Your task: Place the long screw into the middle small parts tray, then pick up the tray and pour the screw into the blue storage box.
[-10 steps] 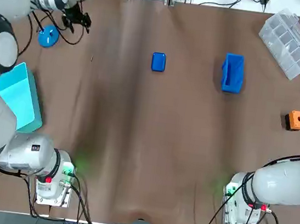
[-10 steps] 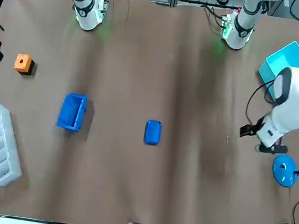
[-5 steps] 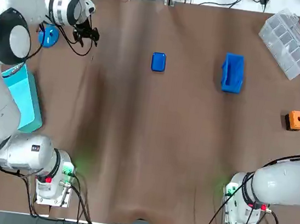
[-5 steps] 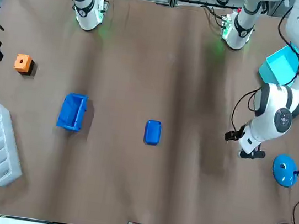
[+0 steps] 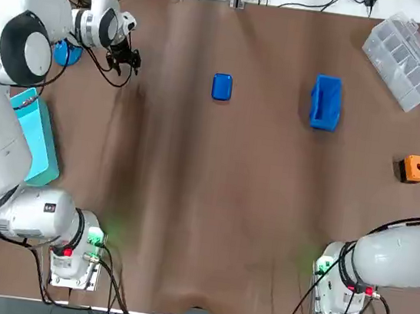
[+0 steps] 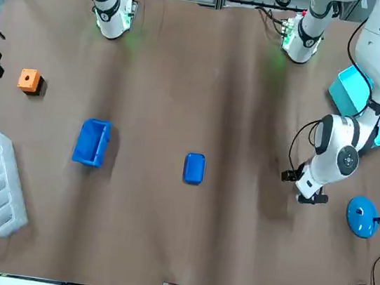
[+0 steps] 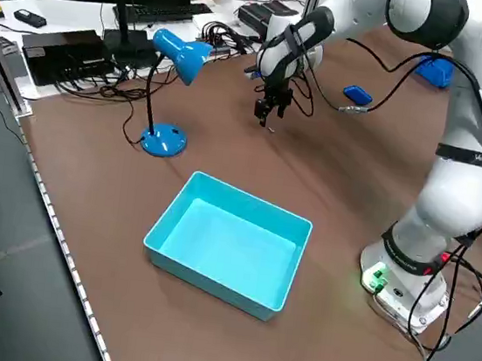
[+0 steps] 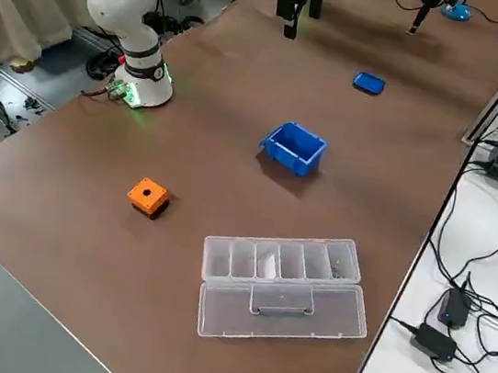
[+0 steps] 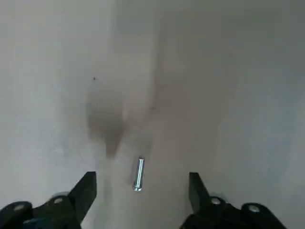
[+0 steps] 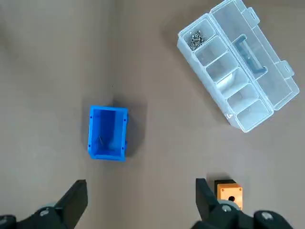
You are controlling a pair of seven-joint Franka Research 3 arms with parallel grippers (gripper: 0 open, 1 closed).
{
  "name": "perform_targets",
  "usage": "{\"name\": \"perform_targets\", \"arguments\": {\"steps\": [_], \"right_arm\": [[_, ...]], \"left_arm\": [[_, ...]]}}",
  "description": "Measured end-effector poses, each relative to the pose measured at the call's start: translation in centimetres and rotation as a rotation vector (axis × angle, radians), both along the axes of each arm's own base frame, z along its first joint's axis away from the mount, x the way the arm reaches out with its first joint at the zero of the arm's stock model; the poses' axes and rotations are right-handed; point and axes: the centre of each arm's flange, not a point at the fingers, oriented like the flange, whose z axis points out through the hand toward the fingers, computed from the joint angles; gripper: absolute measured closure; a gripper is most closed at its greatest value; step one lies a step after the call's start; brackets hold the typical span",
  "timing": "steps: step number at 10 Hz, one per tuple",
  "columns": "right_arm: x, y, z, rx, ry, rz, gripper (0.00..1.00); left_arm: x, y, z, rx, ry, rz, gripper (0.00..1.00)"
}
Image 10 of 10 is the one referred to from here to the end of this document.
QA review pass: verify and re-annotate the clear plastic organizer box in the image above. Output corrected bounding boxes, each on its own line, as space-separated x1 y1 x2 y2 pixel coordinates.
176 0 300 134

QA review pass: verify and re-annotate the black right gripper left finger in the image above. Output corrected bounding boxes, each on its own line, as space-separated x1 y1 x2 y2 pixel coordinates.
0 179 88 229

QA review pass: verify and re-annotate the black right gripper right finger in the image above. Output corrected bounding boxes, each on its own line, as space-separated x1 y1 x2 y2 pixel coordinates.
194 178 298 229

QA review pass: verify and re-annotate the orange button box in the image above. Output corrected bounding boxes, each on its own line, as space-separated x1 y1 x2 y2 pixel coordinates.
213 179 244 211

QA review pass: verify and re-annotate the pile of small silver screws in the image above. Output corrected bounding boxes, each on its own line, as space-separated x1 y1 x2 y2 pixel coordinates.
189 30 206 50

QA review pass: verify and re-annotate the blue storage box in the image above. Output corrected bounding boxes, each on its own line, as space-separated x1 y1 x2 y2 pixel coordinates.
87 105 130 162

